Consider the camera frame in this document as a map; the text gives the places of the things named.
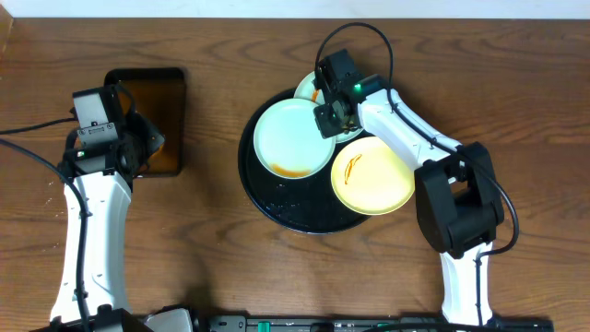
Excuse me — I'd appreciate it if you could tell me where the round black serving tray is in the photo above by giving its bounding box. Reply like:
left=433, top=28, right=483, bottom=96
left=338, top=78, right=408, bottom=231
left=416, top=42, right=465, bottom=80
left=238, top=88, right=370, bottom=234

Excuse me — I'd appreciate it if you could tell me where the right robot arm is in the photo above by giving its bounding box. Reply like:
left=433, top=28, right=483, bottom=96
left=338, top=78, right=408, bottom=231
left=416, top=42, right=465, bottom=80
left=314, top=50, right=509, bottom=326

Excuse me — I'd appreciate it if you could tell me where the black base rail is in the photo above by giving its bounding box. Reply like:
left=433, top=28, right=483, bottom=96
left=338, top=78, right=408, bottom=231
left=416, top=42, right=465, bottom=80
left=29, top=314, right=555, bottom=332

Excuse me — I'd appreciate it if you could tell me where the yellow plate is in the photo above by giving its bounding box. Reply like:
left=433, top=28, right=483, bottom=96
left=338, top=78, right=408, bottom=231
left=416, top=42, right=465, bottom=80
left=330, top=136, right=415, bottom=216

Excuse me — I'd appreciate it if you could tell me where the black rectangular water tray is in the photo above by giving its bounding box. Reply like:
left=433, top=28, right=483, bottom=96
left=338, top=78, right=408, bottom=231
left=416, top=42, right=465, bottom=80
left=104, top=67, right=187, bottom=177

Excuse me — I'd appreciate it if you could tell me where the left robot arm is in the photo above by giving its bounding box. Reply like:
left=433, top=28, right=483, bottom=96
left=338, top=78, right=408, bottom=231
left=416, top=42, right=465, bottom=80
left=48, top=81, right=186, bottom=331

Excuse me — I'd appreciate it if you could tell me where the orange green sponge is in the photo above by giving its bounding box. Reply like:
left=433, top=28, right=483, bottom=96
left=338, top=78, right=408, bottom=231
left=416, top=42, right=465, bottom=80
left=147, top=134, right=165, bottom=158

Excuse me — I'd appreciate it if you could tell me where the green plate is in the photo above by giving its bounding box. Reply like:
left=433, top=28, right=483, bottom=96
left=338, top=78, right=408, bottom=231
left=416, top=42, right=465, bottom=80
left=254, top=98, right=336, bottom=180
left=294, top=72, right=362, bottom=144

